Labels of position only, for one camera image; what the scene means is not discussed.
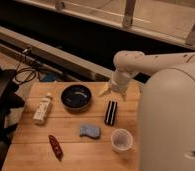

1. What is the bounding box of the blue object on floor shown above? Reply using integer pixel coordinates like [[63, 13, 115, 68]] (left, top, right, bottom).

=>
[[41, 73, 56, 82]]

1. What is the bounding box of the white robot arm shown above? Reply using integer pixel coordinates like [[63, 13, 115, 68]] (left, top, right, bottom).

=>
[[100, 50, 195, 171]]

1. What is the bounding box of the blue sponge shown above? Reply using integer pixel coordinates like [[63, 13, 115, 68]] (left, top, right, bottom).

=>
[[79, 124, 101, 139]]

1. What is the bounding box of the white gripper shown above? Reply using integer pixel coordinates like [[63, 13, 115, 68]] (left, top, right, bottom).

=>
[[98, 70, 132, 101]]

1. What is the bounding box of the white plastic bottle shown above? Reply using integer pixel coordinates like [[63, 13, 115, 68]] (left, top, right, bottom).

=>
[[33, 93, 52, 125]]

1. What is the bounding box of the dark blue bowl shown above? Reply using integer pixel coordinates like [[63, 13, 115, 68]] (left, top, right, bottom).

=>
[[61, 84, 92, 111]]

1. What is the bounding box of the metal railing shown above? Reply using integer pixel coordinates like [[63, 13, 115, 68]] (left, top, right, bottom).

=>
[[16, 0, 195, 50]]

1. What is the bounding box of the black cable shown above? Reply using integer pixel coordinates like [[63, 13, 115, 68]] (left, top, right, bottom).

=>
[[13, 47, 45, 84]]

